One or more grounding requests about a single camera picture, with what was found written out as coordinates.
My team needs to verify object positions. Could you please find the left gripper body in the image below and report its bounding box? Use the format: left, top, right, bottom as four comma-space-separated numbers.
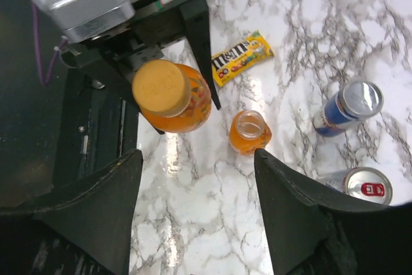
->
61, 0, 188, 70

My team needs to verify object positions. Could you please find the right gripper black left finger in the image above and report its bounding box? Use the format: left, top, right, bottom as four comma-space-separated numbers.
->
1, 149, 143, 274

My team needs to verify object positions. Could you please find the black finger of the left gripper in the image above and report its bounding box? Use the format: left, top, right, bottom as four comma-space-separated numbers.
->
180, 0, 221, 109
99, 52, 165, 135

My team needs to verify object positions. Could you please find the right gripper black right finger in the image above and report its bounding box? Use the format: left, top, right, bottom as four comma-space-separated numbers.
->
254, 149, 411, 274

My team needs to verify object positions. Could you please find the gold bottle cap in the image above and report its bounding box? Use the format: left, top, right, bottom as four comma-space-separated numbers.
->
131, 59, 191, 117

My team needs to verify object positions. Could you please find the orange juice bottle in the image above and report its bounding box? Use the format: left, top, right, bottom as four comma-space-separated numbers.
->
229, 110, 272, 155
131, 59, 212, 133

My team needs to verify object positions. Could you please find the yellow candy packet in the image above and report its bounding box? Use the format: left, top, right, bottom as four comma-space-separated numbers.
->
212, 31, 274, 87

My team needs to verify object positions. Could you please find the blue silver energy can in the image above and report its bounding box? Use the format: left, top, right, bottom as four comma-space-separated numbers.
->
317, 167, 393, 205

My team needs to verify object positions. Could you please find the blue energy can left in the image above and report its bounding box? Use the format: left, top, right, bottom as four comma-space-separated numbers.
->
312, 80, 384, 137

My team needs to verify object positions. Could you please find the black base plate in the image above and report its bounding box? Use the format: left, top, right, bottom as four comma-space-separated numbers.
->
52, 69, 138, 188

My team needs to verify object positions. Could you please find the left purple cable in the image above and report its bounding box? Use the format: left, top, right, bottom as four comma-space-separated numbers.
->
31, 3, 70, 86

